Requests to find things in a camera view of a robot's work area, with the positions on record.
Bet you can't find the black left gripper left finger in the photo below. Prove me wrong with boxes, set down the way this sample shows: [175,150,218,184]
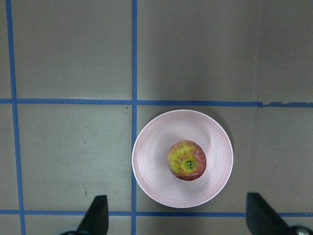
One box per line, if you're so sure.
[77,195,109,235]

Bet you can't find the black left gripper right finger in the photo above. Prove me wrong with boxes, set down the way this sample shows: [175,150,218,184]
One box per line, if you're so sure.
[246,192,296,235]

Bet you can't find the red yellow apple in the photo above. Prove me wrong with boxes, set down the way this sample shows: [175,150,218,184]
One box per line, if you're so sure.
[167,140,206,181]

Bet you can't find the pink plate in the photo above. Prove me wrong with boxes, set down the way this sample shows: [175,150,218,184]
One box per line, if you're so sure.
[132,110,233,208]

